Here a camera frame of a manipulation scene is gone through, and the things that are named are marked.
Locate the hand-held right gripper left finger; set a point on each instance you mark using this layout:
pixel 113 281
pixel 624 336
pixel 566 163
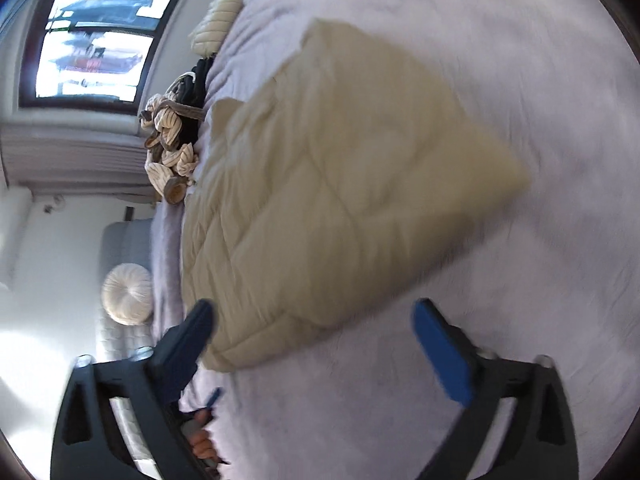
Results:
pixel 192 340

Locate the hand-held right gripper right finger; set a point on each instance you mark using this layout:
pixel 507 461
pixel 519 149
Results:
pixel 445 355

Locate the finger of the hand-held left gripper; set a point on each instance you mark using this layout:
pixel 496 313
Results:
pixel 214 396

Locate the khaki puffer jacket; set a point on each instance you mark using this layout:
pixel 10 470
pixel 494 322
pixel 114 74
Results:
pixel 320 200

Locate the dark clothes pile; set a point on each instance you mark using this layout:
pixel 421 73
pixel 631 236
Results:
pixel 195 90

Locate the person's left hand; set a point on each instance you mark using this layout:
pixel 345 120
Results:
pixel 202 442

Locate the round cream pleated pillow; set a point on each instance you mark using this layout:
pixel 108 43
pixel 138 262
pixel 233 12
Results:
pixel 126 294

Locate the grey quilted headboard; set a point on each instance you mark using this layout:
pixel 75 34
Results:
pixel 125 240

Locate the cream striped garment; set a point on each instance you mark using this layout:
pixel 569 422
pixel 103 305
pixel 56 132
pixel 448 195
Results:
pixel 170 160

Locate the lavender fleece blanket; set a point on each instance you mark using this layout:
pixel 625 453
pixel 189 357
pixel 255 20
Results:
pixel 500 85

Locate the dark framed window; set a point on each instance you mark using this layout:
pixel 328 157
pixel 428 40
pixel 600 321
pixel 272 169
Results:
pixel 95 30

